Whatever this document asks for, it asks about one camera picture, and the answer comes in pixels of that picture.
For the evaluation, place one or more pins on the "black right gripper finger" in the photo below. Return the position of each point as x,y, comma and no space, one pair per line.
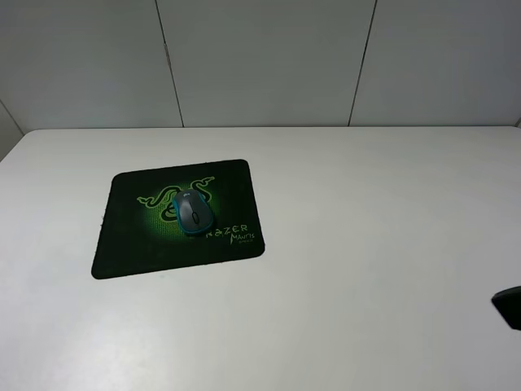
508,304

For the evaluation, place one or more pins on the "grey blue wireless mouse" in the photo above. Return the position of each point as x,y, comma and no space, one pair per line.
194,215

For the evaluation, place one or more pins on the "black green Razer mouse pad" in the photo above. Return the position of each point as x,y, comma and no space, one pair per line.
141,233

